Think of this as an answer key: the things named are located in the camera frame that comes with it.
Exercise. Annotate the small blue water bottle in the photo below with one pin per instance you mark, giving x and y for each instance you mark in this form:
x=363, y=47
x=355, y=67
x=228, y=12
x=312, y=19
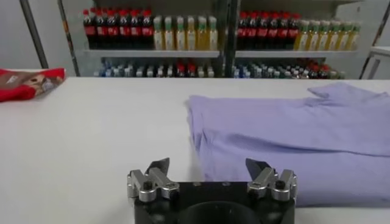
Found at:
x=246, y=73
x=236, y=73
x=108, y=72

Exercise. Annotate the red bear print t-shirt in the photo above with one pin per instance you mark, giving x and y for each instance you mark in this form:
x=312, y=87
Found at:
x=18, y=91

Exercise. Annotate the purple cat print t-shirt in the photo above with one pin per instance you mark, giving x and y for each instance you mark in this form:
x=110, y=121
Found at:
x=289, y=137

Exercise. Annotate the small clear green bottle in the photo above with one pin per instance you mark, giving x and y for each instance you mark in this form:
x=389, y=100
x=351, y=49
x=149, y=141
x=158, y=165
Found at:
x=257, y=73
x=117, y=72
x=127, y=72
x=267, y=73

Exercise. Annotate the glass beverage display cabinet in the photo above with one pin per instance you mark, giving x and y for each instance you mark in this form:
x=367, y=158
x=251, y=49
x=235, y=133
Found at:
x=152, y=53
x=292, y=54

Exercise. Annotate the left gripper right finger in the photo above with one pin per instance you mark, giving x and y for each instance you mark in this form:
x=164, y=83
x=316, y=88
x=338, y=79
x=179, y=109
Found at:
x=263, y=179

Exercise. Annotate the large cola bottle red cap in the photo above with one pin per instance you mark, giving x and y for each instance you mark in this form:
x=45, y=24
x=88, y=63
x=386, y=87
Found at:
x=273, y=32
x=293, y=32
x=283, y=32
x=263, y=32
x=253, y=32
x=124, y=30
x=135, y=30
x=100, y=30
x=147, y=30
x=112, y=30
x=242, y=32
x=90, y=30

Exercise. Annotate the dark diagonal pole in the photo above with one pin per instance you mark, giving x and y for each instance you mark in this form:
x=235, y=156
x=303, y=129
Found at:
x=33, y=33

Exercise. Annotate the small dark bottle white cap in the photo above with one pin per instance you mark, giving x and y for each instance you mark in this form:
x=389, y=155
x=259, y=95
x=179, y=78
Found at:
x=139, y=72
x=276, y=73
x=295, y=73
x=287, y=73
x=160, y=72
x=150, y=72
x=170, y=72
x=304, y=73

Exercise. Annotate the large yellow tea bottle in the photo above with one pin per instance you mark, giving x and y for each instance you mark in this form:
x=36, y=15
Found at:
x=168, y=36
x=344, y=38
x=191, y=36
x=158, y=36
x=180, y=36
x=312, y=38
x=354, y=38
x=212, y=36
x=201, y=36
x=301, y=38
x=323, y=38
x=333, y=38

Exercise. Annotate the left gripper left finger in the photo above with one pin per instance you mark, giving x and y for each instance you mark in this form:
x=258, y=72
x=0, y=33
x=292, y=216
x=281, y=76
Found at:
x=158, y=179

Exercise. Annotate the small cola bottle red cap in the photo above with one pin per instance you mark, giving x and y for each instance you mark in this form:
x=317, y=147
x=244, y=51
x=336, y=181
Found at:
x=314, y=69
x=191, y=69
x=181, y=69
x=324, y=69

